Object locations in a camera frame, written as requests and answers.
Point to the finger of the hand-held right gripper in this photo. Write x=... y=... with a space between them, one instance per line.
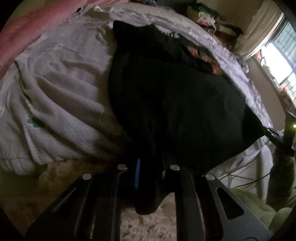
x=274 y=136

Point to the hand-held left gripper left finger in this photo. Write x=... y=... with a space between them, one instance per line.
x=137 y=173

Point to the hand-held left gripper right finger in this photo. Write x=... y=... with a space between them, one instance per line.
x=178 y=185

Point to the black sweater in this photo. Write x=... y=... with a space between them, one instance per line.
x=185 y=104

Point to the person's right forearm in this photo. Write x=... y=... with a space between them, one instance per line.
x=281 y=178

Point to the pile of folded clothes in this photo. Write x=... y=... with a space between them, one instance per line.
x=208 y=18

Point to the cream shaggy rug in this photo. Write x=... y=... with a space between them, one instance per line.
x=143 y=224

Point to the window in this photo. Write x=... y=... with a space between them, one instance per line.
x=282 y=58

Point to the cream curtain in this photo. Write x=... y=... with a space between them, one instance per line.
x=261 y=30

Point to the lilac printed duvet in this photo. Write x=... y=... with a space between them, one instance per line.
x=57 y=92

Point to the pink blanket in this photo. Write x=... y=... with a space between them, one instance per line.
x=34 y=23

